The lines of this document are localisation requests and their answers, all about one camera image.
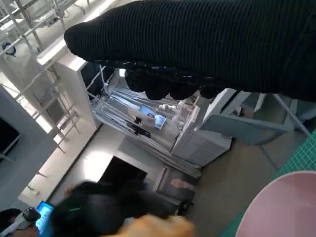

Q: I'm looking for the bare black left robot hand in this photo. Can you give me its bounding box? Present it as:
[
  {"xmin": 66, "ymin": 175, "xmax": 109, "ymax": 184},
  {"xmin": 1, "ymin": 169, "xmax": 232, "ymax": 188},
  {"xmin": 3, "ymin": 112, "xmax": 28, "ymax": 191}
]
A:
[{"xmin": 50, "ymin": 181, "xmax": 196, "ymax": 237}]

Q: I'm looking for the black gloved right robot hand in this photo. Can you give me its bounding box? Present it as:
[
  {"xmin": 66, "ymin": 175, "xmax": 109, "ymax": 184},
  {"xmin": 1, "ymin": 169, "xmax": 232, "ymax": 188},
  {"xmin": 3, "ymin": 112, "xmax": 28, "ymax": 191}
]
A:
[{"xmin": 63, "ymin": 0, "xmax": 316, "ymax": 102}]

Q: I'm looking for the round toy bread bun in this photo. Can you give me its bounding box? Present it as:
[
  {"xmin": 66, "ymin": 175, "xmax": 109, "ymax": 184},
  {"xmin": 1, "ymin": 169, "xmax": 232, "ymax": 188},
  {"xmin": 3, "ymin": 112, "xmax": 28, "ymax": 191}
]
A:
[{"xmin": 115, "ymin": 214, "xmax": 196, "ymax": 237}]

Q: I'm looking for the pink bowl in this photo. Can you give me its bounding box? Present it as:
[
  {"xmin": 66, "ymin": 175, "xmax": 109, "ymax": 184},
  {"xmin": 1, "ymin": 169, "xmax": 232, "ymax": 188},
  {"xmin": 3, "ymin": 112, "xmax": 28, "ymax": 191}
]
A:
[{"xmin": 234, "ymin": 171, "xmax": 316, "ymax": 237}]

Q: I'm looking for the black box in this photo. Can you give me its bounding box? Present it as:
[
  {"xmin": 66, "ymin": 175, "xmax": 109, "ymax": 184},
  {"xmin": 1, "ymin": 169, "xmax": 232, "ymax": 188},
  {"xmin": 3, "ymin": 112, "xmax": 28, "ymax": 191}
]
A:
[{"xmin": 98, "ymin": 155, "xmax": 149, "ymax": 186}]

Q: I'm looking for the phone with blue screen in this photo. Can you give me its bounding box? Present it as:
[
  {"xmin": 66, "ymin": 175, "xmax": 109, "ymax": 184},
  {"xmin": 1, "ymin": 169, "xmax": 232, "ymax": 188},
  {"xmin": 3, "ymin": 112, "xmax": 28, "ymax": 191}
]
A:
[{"xmin": 36, "ymin": 200, "xmax": 55, "ymax": 236}]

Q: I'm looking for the white cabinet with mesh panel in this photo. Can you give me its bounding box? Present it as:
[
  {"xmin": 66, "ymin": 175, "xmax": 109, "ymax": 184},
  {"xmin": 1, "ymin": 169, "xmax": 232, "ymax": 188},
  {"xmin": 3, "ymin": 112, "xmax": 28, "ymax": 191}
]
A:
[{"xmin": 171, "ymin": 123, "xmax": 233, "ymax": 168}]

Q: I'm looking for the green cutting mat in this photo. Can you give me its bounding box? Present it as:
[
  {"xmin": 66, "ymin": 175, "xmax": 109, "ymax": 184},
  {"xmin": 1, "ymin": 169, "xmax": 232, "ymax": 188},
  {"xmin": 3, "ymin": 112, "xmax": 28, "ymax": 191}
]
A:
[{"xmin": 219, "ymin": 128, "xmax": 316, "ymax": 237}]

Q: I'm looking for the dark wall monitor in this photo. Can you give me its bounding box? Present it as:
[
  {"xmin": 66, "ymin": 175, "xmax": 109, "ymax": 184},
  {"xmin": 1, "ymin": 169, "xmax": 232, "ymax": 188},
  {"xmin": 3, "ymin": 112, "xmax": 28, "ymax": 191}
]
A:
[{"xmin": 0, "ymin": 117, "xmax": 21, "ymax": 161}]

